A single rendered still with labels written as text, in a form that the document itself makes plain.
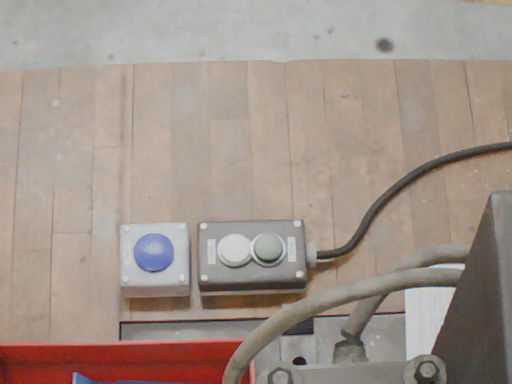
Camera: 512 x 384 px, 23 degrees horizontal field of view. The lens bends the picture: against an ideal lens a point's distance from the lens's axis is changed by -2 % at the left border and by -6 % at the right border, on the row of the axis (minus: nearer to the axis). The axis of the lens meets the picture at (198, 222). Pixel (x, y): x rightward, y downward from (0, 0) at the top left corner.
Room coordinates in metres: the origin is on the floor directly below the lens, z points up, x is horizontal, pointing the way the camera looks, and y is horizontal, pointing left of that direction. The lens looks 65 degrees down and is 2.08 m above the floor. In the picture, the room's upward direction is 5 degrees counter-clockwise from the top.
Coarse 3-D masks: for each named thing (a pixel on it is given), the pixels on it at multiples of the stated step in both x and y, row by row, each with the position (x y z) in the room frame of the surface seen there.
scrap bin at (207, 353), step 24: (0, 360) 0.42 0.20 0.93; (24, 360) 0.42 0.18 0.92; (48, 360) 0.42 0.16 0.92; (72, 360) 0.42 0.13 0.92; (96, 360) 0.41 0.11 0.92; (120, 360) 0.41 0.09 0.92; (144, 360) 0.41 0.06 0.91; (168, 360) 0.41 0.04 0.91; (192, 360) 0.41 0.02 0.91; (216, 360) 0.41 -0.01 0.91
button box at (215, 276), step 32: (448, 160) 0.60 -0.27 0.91; (384, 192) 0.57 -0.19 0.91; (224, 224) 0.54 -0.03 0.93; (256, 224) 0.53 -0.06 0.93; (288, 224) 0.53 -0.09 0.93; (288, 256) 0.50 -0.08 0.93; (320, 256) 0.50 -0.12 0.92; (224, 288) 0.48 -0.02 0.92; (256, 288) 0.47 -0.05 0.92; (288, 288) 0.47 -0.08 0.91
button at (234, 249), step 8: (224, 240) 0.52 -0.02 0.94; (232, 240) 0.52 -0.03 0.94; (240, 240) 0.52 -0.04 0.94; (224, 248) 0.51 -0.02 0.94; (232, 248) 0.51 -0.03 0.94; (240, 248) 0.51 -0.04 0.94; (248, 248) 0.51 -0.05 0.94; (224, 256) 0.50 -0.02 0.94; (232, 256) 0.50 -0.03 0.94; (240, 256) 0.50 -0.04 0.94; (248, 256) 0.50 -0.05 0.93
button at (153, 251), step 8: (144, 240) 0.53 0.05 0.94; (152, 240) 0.52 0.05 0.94; (160, 240) 0.52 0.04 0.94; (168, 240) 0.52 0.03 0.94; (136, 248) 0.52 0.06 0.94; (144, 248) 0.52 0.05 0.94; (152, 248) 0.52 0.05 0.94; (160, 248) 0.52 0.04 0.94; (168, 248) 0.51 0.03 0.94; (136, 256) 0.51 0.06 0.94; (144, 256) 0.51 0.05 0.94; (152, 256) 0.51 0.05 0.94; (160, 256) 0.51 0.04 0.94; (168, 256) 0.51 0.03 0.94; (144, 264) 0.50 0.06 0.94; (152, 264) 0.50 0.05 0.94; (160, 264) 0.50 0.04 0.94; (168, 264) 0.50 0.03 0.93
